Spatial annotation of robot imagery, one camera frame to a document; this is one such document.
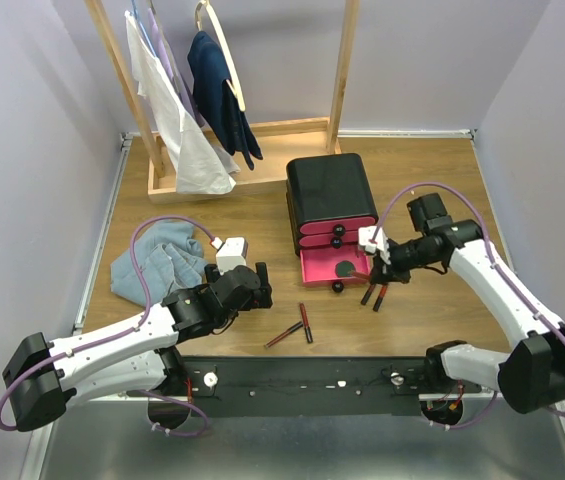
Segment red lip gloss tube front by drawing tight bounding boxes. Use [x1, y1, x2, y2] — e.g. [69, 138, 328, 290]
[298, 302, 314, 344]

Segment wooden clothes rack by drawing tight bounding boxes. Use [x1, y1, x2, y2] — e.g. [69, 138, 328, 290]
[87, 1, 359, 203]

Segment green round compact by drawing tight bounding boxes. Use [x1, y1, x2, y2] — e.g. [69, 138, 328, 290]
[335, 260, 356, 278]

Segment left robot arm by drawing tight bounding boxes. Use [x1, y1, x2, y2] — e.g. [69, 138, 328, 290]
[0, 262, 273, 432]

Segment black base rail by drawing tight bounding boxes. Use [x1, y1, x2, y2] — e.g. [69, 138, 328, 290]
[156, 356, 459, 418]

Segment thin red lip liner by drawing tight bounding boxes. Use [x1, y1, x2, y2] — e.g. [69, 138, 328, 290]
[264, 321, 303, 349]

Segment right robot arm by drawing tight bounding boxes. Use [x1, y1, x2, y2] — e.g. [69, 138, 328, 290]
[358, 192, 565, 418]

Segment white shirt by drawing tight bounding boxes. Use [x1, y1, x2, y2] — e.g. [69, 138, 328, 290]
[125, 11, 236, 195]

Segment navy blue garment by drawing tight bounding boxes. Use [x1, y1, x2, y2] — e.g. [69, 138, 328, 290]
[187, 31, 263, 171]

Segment cream hanger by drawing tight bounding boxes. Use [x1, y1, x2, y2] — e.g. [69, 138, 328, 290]
[194, 0, 246, 113]

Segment blue hanger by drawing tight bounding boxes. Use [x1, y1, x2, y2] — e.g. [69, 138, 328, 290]
[131, 0, 159, 58]

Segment black drawer organizer box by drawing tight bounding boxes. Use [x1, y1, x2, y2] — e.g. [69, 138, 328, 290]
[285, 153, 380, 259]

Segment grey hanger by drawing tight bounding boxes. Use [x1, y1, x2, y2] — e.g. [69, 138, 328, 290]
[149, 0, 183, 96]

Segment dark red lip gloss tube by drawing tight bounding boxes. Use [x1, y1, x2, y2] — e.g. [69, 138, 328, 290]
[360, 284, 376, 305]

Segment purple cable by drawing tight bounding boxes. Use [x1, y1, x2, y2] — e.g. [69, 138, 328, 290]
[0, 214, 223, 439]
[371, 180, 565, 431]

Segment aluminium frame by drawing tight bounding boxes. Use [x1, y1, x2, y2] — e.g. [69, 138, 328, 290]
[41, 143, 565, 479]

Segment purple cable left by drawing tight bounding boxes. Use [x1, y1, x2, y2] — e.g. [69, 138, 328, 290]
[0, 214, 223, 439]

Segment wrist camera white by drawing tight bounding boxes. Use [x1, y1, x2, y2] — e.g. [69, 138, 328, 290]
[358, 225, 391, 264]
[211, 237, 248, 275]

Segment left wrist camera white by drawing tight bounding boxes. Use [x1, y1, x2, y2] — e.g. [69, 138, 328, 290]
[211, 237, 248, 275]

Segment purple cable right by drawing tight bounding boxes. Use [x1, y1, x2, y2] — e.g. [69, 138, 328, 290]
[371, 180, 565, 431]

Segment bright red lip gloss tube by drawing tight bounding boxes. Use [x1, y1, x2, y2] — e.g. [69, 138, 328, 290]
[373, 284, 388, 312]

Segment pink bottom drawer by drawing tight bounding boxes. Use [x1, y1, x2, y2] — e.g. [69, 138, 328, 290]
[300, 244, 370, 287]

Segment purple shirt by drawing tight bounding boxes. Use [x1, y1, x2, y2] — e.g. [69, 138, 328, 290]
[148, 1, 205, 127]

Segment blue denim jeans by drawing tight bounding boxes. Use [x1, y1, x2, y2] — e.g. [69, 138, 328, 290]
[110, 222, 207, 307]

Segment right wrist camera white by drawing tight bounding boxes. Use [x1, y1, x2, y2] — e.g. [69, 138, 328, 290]
[358, 225, 391, 264]

